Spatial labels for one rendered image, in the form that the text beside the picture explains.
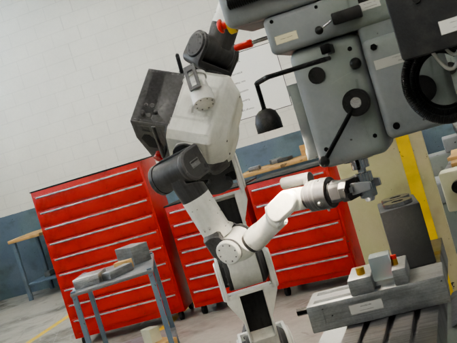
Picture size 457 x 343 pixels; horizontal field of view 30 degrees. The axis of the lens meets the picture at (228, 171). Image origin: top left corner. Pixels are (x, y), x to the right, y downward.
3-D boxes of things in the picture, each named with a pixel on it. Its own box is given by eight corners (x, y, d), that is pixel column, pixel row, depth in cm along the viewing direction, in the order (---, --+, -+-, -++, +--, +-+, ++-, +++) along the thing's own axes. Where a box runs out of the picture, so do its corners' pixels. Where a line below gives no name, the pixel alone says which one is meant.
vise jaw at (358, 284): (351, 297, 212) (347, 281, 211) (355, 282, 226) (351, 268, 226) (375, 290, 210) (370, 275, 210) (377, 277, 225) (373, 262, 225)
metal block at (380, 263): (374, 282, 215) (367, 259, 214) (375, 276, 220) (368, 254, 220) (394, 277, 213) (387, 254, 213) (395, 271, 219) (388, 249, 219)
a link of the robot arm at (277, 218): (298, 203, 237) (268, 232, 244) (315, 200, 244) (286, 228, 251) (285, 185, 239) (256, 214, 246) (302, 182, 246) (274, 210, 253)
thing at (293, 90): (307, 160, 231) (285, 86, 230) (310, 158, 235) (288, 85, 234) (322, 156, 230) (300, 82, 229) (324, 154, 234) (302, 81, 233)
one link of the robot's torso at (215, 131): (142, 187, 284) (119, 132, 253) (171, 103, 299) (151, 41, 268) (228, 203, 278) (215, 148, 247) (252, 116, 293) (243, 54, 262)
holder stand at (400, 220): (396, 272, 255) (378, 209, 254) (392, 258, 277) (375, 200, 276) (436, 262, 253) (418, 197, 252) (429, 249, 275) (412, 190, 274)
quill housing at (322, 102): (320, 171, 222) (285, 52, 221) (330, 162, 242) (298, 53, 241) (392, 151, 217) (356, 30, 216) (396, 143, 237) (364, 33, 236)
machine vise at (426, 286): (313, 334, 215) (300, 292, 214) (319, 317, 229) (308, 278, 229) (451, 301, 207) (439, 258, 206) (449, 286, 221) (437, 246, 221)
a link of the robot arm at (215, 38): (200, 16, 273) (186, 57, 273) (216, 19, 266) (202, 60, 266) (227, 28, 280) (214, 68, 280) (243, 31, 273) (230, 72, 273)
